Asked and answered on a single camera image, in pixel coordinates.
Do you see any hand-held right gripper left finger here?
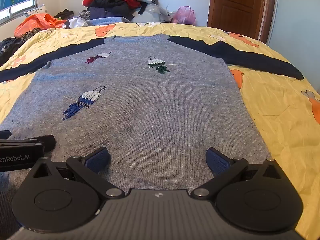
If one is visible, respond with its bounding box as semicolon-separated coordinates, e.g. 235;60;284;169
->
30;147;126;201

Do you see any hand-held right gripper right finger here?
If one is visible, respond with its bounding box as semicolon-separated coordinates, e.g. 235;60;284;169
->
191;147;287;201

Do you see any grey sweater with navy sleeves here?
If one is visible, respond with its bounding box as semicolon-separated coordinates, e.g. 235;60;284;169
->
0;34;304;233

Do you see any dark patterned clothes heap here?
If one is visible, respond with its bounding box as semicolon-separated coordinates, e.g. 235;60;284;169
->
0;37;24;67

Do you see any yellow carrot-print quilt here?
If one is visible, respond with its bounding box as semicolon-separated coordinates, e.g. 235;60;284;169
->
0;22;320;233

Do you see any leopard-print cloth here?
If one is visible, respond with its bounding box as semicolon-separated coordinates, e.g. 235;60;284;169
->
21;27;42;43

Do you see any orange plastic bag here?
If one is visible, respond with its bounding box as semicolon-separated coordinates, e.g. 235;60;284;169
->
14;13;67;38

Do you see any white crumpled bag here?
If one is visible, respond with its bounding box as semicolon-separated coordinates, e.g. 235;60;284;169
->
62;16;88;29

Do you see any window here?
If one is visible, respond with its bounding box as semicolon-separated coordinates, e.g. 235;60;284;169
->
0;0;38;24

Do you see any floral pillow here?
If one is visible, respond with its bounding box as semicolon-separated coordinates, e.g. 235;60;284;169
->
24;4;48;18

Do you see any dark brown cloth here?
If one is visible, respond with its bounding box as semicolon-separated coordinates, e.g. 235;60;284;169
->
53;9;74;20

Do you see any blue-grey folded cloth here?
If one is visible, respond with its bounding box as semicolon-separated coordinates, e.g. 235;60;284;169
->
86;17;131;26

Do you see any pink plastic bag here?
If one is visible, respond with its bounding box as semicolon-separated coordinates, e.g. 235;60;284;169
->
172;6;197;26

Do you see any clear plastic bag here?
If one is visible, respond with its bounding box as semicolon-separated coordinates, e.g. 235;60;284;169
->
131;4;173;23

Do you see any brown wooden door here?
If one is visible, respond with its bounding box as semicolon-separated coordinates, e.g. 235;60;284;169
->
207;0;270;42

